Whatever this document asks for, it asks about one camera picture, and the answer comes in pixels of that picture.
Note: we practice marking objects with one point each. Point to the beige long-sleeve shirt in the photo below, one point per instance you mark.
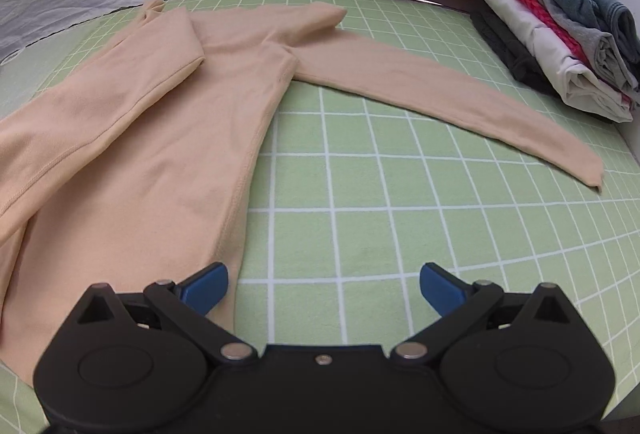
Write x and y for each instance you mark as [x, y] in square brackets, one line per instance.
[175, 114]

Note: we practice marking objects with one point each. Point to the stack of folded clothes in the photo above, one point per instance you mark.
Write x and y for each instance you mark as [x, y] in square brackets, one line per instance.
[505, 4]

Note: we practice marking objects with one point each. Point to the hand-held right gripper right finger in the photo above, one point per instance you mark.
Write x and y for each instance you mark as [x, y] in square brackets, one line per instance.
[440, 286]

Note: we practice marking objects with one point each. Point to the green grid mat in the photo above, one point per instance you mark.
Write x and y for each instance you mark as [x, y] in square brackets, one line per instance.
[400, 214]

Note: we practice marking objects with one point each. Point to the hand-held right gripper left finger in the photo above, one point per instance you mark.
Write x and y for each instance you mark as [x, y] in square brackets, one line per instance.
[207, 286]

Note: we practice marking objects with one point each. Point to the folded grey garment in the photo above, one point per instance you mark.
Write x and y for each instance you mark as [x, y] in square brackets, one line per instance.
[595, 44]

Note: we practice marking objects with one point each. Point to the folded black garment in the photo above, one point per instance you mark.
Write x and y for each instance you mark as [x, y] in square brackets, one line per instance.
[505, 46]

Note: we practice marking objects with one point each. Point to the folded pink knit garment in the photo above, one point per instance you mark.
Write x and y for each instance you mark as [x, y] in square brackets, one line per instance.
[537, 6]

